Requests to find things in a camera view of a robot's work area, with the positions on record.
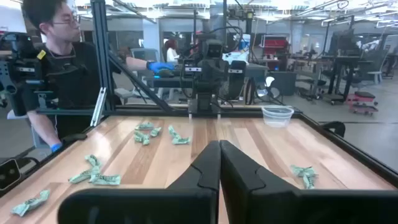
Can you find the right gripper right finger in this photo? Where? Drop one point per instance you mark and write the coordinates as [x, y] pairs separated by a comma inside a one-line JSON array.
[[248, 199]]

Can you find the small black camera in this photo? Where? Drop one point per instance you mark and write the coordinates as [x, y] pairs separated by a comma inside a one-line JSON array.
[[9, 172]]

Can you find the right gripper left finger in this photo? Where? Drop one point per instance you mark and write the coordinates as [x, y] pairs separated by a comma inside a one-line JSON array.
[[192, 199]]

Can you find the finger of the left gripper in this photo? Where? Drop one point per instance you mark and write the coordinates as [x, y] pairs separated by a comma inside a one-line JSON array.
[[237, 77], [191, 70]]

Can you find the black desk stand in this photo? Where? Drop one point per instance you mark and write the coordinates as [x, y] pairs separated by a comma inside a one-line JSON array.
[[342, 62]]

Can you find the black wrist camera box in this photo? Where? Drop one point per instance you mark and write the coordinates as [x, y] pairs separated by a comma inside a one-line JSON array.
[[214, 49]]

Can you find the clear plastic bowl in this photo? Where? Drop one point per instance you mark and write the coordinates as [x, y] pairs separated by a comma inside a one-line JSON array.
[[276, 119]]

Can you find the red tool cabinet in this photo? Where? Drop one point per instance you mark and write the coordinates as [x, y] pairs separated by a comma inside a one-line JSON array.
[[275, 46]]

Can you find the person's hand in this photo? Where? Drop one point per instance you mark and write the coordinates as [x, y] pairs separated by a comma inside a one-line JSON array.
[[56, 147], [160, 66]]

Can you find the red rolling stool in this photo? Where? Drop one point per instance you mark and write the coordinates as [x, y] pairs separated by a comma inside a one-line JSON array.
[[362, 101]]

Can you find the dark grey bin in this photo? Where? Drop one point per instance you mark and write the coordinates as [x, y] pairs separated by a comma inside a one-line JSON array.
[[281, 82]]

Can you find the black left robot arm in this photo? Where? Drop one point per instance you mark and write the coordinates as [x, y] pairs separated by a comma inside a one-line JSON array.
[[203, 102]]

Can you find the black aluminium table frame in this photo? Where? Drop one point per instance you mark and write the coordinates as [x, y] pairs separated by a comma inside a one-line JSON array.
[[101, 62]]

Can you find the person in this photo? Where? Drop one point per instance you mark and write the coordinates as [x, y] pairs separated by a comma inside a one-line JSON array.
[[71, 77], [171, 51]]

